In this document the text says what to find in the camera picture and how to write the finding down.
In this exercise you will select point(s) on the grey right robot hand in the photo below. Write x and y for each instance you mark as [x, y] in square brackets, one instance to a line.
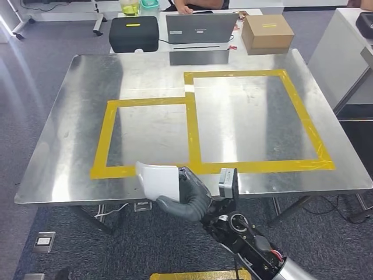
[194, 203]

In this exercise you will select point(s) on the stainless steel workbench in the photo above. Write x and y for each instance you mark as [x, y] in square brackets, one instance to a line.
[72, 135]

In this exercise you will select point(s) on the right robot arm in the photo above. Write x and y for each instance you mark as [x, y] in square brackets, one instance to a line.
[247, 239]

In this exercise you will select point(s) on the white desk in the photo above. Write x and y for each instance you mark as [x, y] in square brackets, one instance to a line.
[162, 42]

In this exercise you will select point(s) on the yellow green drink cup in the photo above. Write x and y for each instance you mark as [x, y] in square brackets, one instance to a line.
[129, 7]

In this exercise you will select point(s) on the white plastic shell part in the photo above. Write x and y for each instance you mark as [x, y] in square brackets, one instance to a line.
[160, 181]

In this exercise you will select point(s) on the steel floor socket with plug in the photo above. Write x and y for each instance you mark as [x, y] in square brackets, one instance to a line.
[142, 206]

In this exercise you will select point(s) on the grey steel side table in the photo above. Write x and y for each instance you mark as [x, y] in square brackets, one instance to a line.
[334, 65]

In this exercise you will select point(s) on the black hard case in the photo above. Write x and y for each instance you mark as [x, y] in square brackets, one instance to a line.
[134, 36]

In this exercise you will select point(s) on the brown cardboard box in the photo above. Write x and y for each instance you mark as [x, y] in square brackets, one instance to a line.
[267, 33]

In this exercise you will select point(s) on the teal lidded container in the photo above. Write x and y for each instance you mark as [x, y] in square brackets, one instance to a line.
[149, 9]

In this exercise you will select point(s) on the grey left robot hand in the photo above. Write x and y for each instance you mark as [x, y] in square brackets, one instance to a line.
[63, 274]

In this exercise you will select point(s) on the grey laptop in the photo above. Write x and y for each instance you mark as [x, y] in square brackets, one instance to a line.
[201, 29]

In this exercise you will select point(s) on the white rolling stand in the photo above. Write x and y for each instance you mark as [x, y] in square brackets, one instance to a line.
[64, 16]

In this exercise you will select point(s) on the person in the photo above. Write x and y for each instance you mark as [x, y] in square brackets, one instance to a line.
[203, 4]
[367, 4]

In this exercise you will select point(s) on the yellow tape outline on workbench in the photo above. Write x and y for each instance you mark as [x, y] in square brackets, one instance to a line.
[192, 131]

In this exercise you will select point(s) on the yellow floor tape outline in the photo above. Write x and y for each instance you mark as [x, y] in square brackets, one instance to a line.
[189, 276]

